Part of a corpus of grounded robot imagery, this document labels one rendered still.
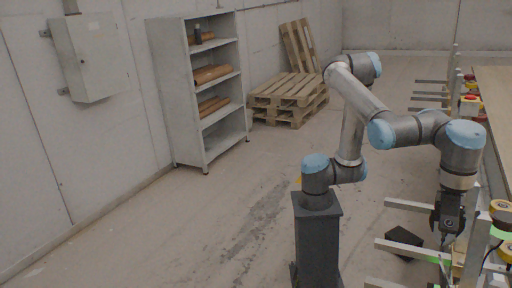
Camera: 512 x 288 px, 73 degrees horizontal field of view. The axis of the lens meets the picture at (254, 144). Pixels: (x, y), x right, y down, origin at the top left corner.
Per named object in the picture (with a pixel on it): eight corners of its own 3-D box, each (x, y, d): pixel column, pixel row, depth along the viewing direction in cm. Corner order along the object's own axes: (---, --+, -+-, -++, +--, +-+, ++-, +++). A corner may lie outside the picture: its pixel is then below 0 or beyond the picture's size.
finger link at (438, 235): (441, 235, 106) (446, 211, 102) (440, 248, 102) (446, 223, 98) (430, 233, 108) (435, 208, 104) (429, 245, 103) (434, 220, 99)
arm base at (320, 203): (300, 212, 185) (300, 197, 181) (296, 193, 203) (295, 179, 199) (336, 210, 185) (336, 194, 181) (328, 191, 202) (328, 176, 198)
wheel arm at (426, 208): (383, 208, 150) (384, 199, 148) (384, 203, 152) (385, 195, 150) (504, 230, 131) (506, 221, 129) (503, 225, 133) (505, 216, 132)
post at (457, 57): (445, 116, 266) (455, 52, 246) (445, 114, 269) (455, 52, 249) (450, 116, 264) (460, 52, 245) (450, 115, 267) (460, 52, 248)
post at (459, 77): (445, 146, 227) (456, 74, 207) (445, 143, 230) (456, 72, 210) (451, 146, 226) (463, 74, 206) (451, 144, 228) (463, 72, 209)
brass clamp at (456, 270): (447, 275, 117) (450, 264, 115) (447, 250, 128) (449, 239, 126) (468, 280, 115) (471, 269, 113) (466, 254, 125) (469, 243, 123)
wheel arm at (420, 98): (410, 101, 269) (410, 96, 268) (410, 100, 272) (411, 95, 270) (475, 105, 251) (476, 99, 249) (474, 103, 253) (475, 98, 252)
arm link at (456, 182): (479, 179, 87) (436, 172, 91) (474, 195, 89) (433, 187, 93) (476, 163, 94) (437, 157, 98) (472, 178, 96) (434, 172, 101)
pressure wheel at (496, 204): (499, 238, 129) (506, 212, 124) (479, 226, 135) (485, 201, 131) (514, 231, 131) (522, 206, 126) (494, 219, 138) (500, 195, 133)
